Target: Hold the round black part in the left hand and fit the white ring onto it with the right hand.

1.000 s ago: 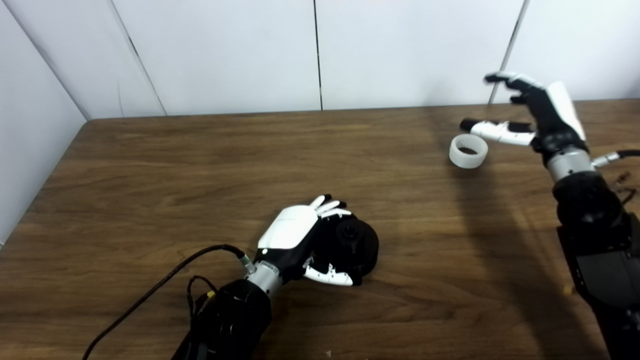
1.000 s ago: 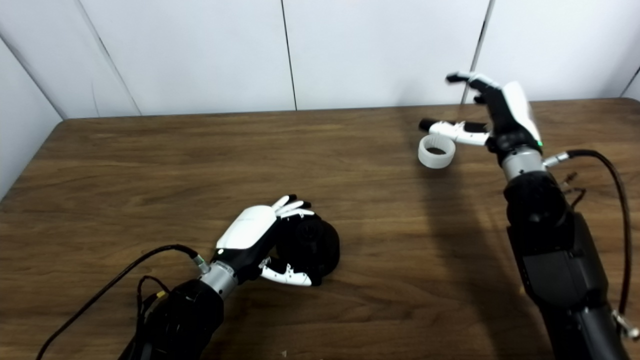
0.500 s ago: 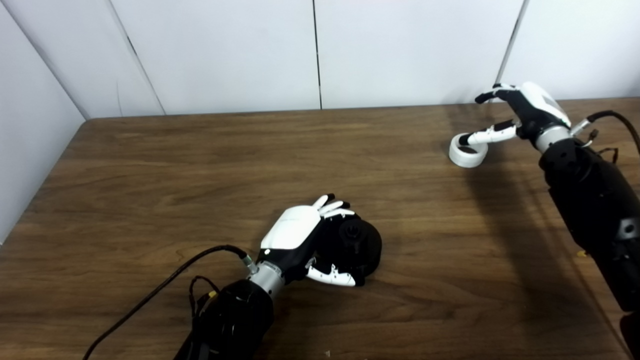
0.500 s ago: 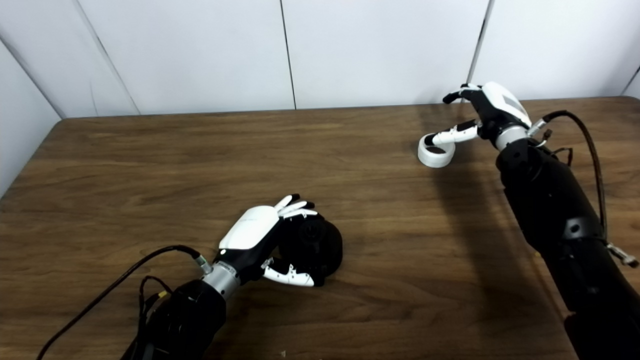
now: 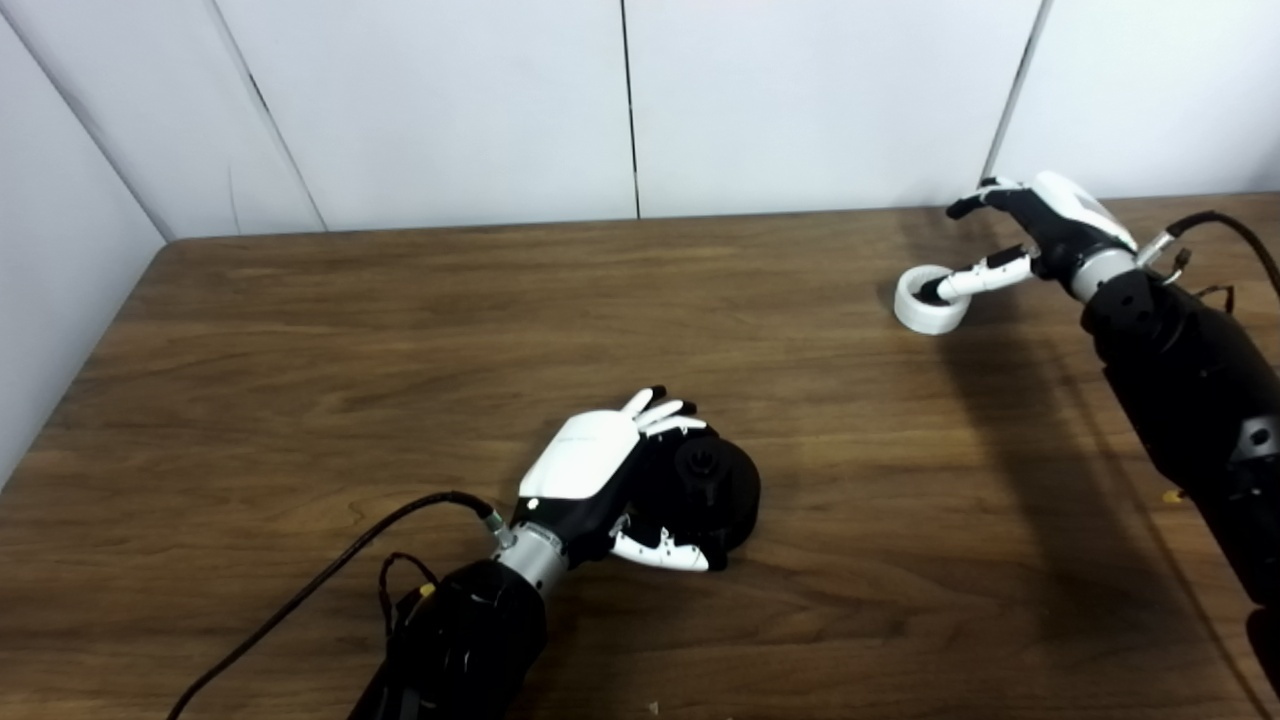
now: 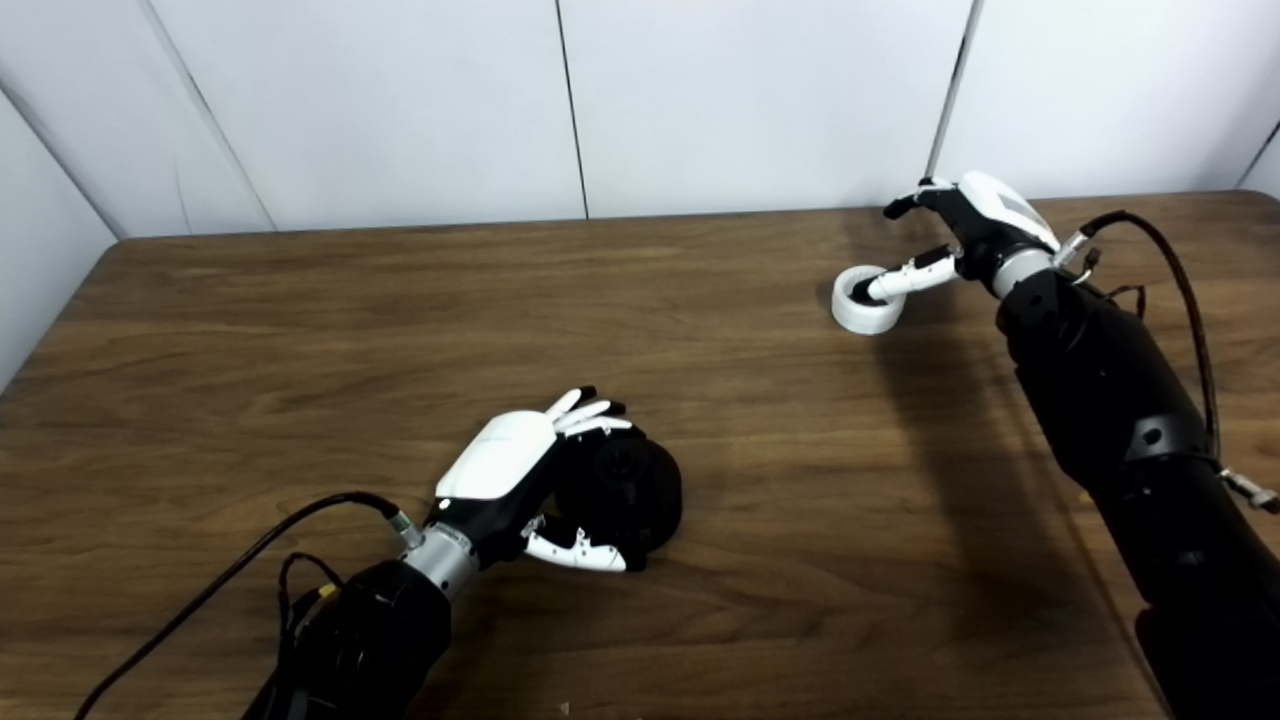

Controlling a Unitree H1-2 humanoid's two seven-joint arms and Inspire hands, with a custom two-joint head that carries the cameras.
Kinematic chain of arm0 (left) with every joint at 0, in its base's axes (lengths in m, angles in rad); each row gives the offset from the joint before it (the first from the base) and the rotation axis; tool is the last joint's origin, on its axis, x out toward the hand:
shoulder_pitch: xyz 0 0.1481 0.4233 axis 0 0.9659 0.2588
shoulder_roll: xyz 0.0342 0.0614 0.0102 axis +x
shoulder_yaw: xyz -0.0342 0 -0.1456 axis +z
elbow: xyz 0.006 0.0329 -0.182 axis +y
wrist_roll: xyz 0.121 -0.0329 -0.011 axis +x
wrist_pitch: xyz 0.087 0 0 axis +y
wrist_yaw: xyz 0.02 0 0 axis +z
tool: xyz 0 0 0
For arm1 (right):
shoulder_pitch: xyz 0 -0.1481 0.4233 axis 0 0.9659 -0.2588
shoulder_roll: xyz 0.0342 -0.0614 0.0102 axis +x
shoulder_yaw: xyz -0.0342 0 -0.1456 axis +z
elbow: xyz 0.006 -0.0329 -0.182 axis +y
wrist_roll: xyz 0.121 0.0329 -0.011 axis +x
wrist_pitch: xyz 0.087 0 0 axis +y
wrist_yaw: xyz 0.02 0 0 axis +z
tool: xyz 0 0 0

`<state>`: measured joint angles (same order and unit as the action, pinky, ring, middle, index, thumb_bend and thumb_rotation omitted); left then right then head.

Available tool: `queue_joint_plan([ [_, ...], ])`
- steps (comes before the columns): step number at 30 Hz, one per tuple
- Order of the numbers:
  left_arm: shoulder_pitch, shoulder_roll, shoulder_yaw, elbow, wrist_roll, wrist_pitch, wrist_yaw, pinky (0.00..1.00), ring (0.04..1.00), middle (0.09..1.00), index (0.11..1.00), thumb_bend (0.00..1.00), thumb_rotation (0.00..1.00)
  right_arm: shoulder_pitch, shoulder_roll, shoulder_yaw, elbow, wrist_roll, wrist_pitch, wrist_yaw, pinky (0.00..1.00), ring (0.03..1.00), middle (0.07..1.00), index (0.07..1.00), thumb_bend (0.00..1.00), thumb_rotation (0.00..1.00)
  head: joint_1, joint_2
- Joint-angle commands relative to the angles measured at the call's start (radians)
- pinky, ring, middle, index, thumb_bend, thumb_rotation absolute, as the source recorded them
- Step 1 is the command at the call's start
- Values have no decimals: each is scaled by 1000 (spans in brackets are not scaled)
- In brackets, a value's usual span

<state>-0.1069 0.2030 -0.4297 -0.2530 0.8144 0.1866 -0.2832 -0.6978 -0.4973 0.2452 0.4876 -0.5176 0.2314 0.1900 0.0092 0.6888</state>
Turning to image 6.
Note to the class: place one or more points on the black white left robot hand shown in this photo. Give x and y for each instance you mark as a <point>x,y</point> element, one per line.
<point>500,455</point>

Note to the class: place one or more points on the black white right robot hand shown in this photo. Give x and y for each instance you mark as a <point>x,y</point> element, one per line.
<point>990,225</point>

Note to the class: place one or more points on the round black gear part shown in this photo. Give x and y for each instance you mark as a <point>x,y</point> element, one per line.
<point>650,500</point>

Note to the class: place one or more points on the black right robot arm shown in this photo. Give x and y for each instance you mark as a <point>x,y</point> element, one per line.
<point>1110,390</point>

